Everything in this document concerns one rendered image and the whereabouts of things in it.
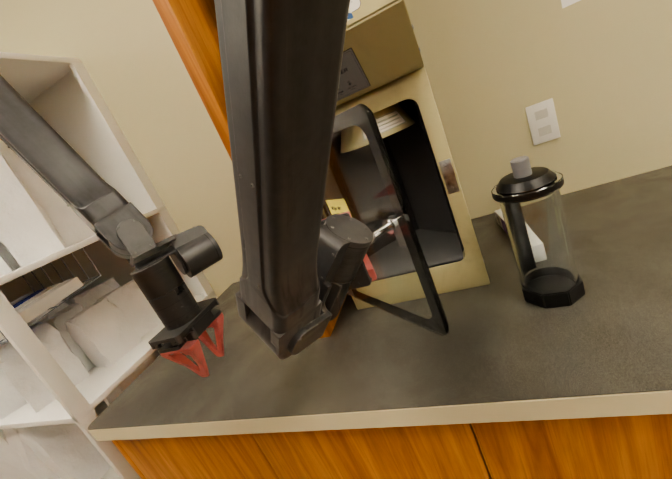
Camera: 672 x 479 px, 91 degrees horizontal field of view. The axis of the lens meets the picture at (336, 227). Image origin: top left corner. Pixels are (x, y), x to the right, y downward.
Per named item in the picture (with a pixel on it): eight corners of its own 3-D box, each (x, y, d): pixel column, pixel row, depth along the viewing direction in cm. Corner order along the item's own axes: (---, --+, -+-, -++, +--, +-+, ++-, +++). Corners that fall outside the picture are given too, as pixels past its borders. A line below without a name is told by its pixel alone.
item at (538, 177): (496, 193, 63) (487, 161, 61) (552, 179, 59) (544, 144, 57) (501, 210, 55) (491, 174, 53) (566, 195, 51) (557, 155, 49)
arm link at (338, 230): (236, 306, 37) (287, 361, 33) (259, 221, 31) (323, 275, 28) (307, 273, 46) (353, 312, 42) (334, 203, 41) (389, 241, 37)
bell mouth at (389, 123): (351, 145, 87) (343, 125, 86) (416, 119, 81) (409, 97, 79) (333, 158, 71) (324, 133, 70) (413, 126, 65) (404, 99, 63)
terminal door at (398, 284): (353, 294, 81) (285, 140, 71) (452, 336, 55) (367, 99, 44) (351, 296, 81) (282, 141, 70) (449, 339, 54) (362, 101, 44)
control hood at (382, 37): (277, 133, 71) (257, 87, 69) (425, 66, 59) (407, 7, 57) (252, 141, 61) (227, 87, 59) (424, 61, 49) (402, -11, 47)
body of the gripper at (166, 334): (222, 305, 57) (201, 269, 55) (183, 346, 48) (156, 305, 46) (194, 312, 59) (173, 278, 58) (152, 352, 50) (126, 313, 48)
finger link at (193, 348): (237, 351, 57) (211, 307, 55) (213, 385, 51) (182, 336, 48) (208, 357, 60) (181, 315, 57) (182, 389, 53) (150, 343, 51)
